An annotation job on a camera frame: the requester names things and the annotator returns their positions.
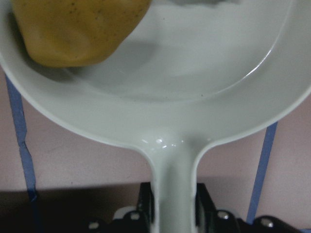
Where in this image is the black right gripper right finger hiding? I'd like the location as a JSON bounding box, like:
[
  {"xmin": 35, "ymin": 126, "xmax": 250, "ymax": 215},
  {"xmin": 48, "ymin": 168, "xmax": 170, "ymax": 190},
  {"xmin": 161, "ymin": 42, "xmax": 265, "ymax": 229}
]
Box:
[{"xmin": 195, "ymin": 183, "xmax": 240, "ymax": 233}]

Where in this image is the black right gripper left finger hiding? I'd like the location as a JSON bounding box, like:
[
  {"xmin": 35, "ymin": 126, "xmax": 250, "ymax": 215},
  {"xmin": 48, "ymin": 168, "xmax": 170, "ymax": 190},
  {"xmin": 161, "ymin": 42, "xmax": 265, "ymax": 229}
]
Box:
[{"xmin": 114, "ymin": 183, "xmax": 155, "ymax": 233}]

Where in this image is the pale green dustpan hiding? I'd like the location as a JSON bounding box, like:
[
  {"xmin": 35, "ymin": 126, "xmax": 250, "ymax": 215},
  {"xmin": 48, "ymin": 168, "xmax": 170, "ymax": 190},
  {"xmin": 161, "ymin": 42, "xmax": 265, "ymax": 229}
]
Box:
[{"xmin": 0, "ymin": 0, "xmax": 311, "ymax": 233}]

